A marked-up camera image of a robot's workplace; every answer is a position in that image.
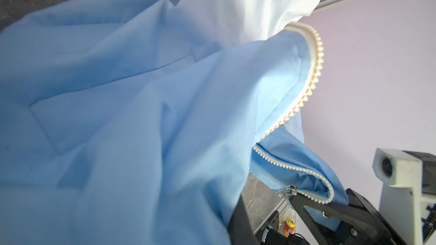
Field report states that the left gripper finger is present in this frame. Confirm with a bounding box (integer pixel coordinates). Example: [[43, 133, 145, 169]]
[[228, 196, 259, 245]]

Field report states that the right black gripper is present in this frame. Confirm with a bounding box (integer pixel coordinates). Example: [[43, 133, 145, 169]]
[[289, 188, 405, 245]]

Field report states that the light blue zip jacket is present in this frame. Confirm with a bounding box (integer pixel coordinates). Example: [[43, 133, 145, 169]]
[[1, 0, 349, 245]]

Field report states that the small toy figure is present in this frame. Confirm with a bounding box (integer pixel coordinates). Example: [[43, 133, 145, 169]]
[[283, 218, 296, 237]]

